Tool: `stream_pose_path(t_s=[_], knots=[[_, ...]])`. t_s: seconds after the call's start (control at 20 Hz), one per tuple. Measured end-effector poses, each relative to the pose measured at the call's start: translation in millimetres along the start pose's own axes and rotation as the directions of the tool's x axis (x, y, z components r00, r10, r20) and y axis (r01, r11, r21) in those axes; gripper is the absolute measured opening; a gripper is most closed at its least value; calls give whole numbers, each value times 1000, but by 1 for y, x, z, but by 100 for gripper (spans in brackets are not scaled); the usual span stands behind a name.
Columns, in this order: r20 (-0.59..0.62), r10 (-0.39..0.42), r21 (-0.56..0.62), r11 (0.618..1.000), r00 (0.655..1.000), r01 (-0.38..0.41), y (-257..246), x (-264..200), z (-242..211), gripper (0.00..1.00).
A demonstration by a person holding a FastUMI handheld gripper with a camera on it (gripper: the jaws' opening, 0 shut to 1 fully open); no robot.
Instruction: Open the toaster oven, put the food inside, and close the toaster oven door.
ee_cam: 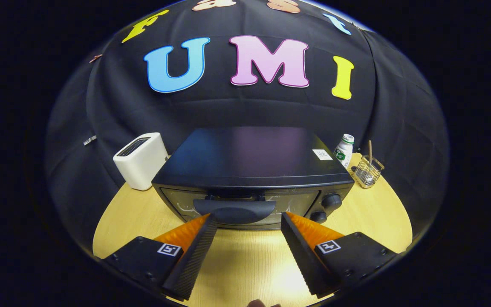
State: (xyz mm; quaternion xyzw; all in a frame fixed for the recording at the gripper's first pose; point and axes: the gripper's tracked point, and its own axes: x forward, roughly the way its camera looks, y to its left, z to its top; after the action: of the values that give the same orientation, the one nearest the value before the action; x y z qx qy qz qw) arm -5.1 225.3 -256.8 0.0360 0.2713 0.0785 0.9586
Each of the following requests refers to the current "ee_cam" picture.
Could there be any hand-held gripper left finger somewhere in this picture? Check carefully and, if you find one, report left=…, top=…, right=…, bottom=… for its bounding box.
left=103, top=213, right=219, bottom=301

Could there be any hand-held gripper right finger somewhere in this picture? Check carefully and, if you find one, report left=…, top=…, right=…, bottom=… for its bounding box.
left=281, top=212, right=399, bottom=299

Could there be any black toaster oven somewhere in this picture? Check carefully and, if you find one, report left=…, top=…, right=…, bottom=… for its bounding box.
left=152, top=127, right=355, bottom=231

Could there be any white toaster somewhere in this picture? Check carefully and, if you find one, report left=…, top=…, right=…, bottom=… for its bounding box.
left=113, top=132, right=169, bottom=191

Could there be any white drink bottle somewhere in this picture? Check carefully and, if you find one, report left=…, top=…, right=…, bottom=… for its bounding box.
left=334, top=134, right=355, bottom=168

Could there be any metal wire basket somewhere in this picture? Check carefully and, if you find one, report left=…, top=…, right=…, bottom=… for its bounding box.
left=351, top=156, right=385, bottom=189

